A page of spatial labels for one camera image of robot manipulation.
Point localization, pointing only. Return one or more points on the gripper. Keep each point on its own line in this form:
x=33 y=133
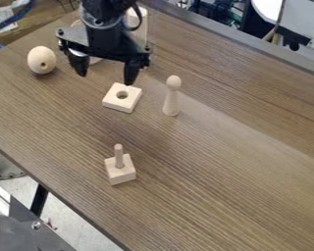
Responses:
x=103 y=40

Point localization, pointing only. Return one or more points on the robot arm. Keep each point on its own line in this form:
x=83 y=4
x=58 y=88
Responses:
x=103 y=9

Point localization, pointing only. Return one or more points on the wooden cube with hole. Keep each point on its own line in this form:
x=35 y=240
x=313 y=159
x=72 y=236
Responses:
x=122 y=97

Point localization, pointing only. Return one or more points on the wooden egg with hole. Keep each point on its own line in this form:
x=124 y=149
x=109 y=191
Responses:
x=41 y=60

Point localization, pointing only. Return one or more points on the wooden block with pole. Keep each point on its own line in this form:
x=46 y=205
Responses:
x=119 y=168

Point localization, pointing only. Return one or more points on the wooden peg figure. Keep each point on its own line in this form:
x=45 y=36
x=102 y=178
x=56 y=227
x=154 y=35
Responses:
x=172 y=95

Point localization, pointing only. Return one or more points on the cardboard box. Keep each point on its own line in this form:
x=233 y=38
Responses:
x=30 y=18

